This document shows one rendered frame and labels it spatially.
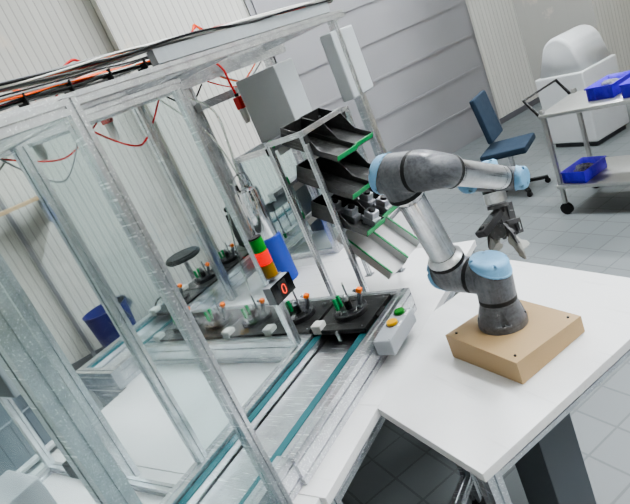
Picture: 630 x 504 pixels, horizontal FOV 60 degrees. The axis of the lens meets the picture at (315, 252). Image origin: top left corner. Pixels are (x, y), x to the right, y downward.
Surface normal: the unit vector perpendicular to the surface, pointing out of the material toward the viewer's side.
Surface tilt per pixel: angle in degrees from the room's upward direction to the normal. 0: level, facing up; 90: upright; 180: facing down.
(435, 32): 90
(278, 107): 90
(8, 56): 90
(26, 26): 90
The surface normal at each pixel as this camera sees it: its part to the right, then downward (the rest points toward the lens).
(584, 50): 0.35, -0.03
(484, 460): -0.38, -0.87
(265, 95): -0.48, 0.47
